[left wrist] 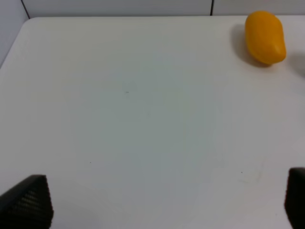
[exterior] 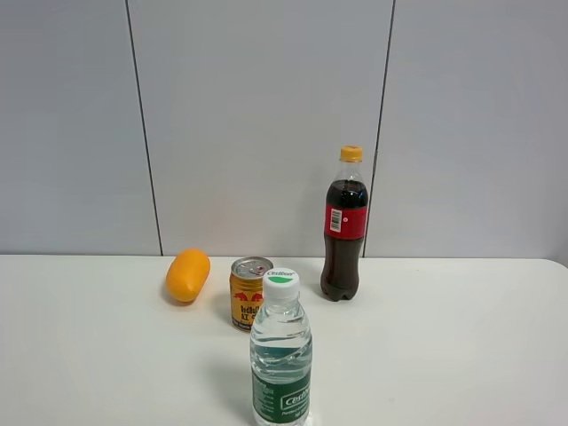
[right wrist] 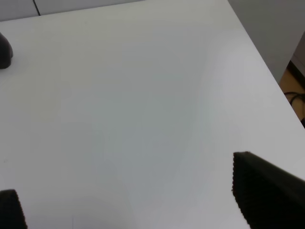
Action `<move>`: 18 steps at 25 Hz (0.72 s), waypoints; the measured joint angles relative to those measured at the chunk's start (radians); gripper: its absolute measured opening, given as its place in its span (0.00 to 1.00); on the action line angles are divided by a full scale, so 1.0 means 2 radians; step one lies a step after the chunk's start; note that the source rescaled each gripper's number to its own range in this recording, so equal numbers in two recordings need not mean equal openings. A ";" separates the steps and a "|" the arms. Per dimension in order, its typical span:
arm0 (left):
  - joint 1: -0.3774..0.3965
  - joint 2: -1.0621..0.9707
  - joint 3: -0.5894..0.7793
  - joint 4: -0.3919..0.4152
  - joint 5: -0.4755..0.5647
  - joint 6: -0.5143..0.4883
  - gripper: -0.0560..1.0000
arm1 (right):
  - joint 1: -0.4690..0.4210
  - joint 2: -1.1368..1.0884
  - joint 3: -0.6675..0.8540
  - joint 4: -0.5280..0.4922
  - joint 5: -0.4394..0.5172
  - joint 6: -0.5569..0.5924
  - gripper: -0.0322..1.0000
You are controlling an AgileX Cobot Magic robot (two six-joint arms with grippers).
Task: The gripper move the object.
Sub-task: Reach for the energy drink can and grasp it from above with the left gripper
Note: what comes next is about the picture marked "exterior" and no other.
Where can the gold Red Bull can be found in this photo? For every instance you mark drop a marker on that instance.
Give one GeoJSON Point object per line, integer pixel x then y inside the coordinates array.
{"type": "Point", "coordinates": [246, 289]}

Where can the cola bottle yellow cap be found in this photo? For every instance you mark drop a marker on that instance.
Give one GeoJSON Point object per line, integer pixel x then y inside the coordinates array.
{"type": "Point", "coordinates": [345, 224]}

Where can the orange mango fruit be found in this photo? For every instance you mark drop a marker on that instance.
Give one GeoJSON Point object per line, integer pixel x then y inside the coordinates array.
{"type": "Point", "coordinates": [187, 275]}

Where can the clear water bottle green label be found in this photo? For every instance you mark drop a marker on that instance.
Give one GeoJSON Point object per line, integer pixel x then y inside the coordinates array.
{"type": "Point", "coordinates": [280, 353]}

